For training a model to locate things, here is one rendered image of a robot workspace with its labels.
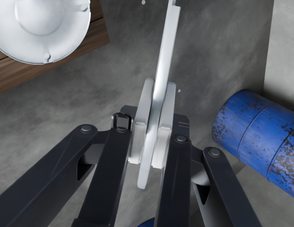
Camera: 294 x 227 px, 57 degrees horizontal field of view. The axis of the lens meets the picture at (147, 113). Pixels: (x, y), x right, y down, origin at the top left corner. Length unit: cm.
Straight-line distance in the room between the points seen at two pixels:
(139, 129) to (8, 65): 76
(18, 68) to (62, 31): 17
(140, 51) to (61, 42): 75
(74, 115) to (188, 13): 88
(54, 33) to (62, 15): 5
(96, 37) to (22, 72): 26
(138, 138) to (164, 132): 2
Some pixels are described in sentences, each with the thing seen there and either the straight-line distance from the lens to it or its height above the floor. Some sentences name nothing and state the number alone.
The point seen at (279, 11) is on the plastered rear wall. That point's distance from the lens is 246.
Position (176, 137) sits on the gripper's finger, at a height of 108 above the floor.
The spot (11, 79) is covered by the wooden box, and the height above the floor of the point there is 35.
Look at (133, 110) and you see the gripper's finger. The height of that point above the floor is 104.
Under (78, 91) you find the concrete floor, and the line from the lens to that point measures 144.
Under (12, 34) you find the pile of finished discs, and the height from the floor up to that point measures 40.
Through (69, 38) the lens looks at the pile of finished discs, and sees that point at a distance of 87.
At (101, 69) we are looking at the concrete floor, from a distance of 145.
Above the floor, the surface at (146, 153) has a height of 104.
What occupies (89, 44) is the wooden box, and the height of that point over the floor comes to 35.
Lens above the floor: 116
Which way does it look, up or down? 40 degrees down
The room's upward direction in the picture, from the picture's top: 128 degrees clockwise
